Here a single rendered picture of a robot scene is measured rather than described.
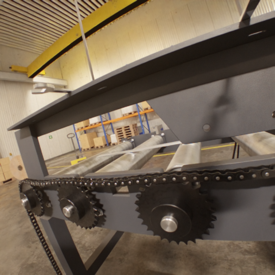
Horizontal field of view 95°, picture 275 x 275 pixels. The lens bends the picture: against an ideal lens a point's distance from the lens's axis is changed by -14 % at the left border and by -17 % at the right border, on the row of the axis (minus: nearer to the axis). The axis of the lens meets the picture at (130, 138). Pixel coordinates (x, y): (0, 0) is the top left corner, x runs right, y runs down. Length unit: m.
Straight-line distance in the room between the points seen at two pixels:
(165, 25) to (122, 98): 10.46
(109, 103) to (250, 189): 0.38
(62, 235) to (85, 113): 0.60
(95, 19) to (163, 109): 8.05
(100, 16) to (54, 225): 8.00
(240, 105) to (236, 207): 0.21
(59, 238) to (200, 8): 11.05
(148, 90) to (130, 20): 11.57
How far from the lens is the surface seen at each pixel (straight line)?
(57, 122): 0.55
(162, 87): 0.35
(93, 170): 0.90
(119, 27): 12.11
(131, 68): 0.29
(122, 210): 0.46
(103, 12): 8.17
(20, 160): 6.74
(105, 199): 0.47
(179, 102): 0.33
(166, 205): 0.30
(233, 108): 0.33
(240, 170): 0.30
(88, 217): 0.49
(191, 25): 10.51
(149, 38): 10.77
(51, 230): 0.80
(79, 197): 0.46
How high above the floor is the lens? 1.06
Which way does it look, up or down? 6 degrees down
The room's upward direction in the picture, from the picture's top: 14 degrees counter-clockwise
